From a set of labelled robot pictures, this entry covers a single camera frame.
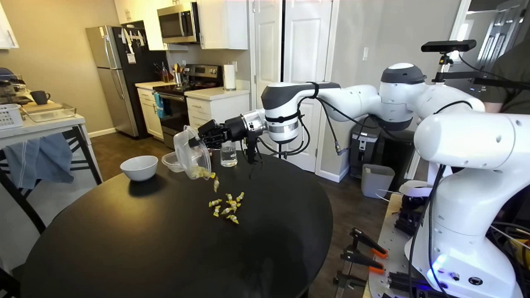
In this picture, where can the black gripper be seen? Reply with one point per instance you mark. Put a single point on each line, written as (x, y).
(233, 130)

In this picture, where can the yellow candy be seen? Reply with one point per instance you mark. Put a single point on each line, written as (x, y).
(215, 186)
(232, 219)
(225, 211)
(214, 203)
(227, 198)
(240, 196)
(207, 175)
(233, 205)
(215, 213)

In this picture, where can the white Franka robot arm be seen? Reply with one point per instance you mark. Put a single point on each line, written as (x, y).
(469, 143)

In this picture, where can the wide white counter cabinet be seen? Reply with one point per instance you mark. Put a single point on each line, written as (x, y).
(212, 108)

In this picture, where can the black kitchen stove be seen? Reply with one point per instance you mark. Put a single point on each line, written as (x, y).
(176, 105)

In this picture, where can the white paper towel roll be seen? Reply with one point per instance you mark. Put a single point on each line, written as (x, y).
(229, 77)

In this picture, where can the narrow white counter cabinet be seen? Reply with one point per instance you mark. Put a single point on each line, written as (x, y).
(149, 110)

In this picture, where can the white ceramic bowl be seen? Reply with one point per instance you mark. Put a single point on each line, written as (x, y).
(139, 168)

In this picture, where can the stainless steel refrigerator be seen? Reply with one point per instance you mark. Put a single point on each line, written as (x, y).
(118, 77)

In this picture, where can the white upper kitchen cabinet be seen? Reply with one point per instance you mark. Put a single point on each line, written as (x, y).
(222, 26)

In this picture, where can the white panel door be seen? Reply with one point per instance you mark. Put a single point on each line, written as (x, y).
(303, 44)

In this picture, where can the grey lidded trash can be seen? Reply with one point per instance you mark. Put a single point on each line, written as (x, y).
(364, 152)

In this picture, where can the white side table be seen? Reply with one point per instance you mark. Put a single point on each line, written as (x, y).
(38, 130)

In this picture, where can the blue cloth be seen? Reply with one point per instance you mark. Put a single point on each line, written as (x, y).
(38, 160)

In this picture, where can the small grey plastic bin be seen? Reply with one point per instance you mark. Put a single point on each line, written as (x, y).
(376, 181)

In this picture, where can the black mug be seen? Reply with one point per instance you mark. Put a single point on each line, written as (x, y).
(40, 99)

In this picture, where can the black trash can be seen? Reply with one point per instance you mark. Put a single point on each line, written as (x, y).
(399, 163)

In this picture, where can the white perforated basket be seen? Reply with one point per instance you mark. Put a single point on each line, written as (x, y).
(10, 117)

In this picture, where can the white round lid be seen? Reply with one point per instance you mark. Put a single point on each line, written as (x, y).
(414, 190)

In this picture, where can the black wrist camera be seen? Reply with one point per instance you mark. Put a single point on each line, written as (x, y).
(250, 145)

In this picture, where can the black bar camera on stand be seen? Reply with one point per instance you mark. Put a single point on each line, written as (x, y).
(447, 46)

